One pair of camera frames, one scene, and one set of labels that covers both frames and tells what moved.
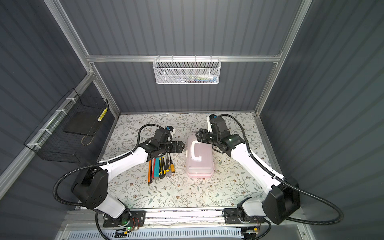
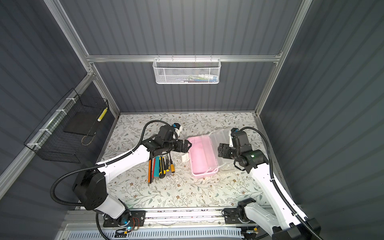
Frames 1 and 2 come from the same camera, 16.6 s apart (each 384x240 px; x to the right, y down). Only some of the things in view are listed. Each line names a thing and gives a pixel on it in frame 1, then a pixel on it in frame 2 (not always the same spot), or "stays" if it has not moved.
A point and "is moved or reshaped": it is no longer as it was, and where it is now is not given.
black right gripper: (202, 136) -> (223, 149)
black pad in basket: (82, 122) stays
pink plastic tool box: (200, 158) is moved or reshaped
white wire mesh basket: (186, 71) stays
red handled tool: (153, 168) stays
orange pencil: (149, 171) stays
